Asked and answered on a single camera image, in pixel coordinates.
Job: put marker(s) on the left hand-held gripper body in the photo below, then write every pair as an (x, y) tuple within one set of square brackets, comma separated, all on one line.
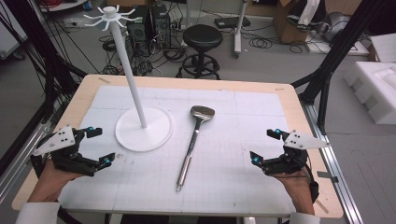
[(54, 141)]

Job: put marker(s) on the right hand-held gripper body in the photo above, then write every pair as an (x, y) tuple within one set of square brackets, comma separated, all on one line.
[(303, 140)]

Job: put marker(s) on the white hook stand rack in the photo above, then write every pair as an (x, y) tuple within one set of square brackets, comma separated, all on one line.
[(143, 135)]

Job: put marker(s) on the metal spatula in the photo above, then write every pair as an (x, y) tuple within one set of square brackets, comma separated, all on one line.
[(196, 137)]

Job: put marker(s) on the person's left hand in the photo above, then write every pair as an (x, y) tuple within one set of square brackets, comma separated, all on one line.
[(49, 183)]

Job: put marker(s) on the person's right hand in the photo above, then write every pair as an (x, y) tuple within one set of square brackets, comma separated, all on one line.
[(297, 189)]

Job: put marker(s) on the grey tape strip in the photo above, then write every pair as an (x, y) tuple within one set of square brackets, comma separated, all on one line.
[(327, 176)]

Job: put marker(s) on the white gridded mat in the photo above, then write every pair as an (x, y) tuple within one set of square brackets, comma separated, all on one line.
[(218, 109)]

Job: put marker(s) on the beige tape strip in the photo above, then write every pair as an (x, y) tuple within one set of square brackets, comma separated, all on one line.
[(322, 206)]

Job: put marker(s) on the large white foam block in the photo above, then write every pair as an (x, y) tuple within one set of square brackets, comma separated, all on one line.
[(373, 90)]

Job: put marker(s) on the white metal stand pole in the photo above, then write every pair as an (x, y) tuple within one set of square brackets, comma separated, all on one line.
[(238, 37)]

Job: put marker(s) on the brown cardboard box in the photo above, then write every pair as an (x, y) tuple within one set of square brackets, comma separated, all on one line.
[(283, 29)]

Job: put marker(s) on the wide black computer tower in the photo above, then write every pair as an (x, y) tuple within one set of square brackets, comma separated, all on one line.
[(138, 31)]

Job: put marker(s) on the black flat device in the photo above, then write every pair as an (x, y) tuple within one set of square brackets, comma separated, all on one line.
[(232, 21)]

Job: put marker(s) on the silver round appliance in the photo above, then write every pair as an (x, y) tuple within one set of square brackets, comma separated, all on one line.
[(337, 25)]

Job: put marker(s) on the black round stool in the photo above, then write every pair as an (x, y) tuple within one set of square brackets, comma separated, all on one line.
[(202, 35)]

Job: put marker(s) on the small white foam box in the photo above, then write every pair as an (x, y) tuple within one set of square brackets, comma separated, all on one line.
[(384, 46)]

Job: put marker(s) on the black and white jacket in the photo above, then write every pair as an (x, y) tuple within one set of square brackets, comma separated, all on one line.
[(303, 12)]

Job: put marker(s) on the narrow black computer tower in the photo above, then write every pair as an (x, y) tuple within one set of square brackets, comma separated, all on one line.
[(162, 28)]

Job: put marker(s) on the white round table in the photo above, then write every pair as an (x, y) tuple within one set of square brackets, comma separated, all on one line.
[(65, 4)]

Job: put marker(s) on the aluminium rail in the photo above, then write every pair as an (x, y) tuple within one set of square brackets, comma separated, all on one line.
[(330, 161), (18, 165)]

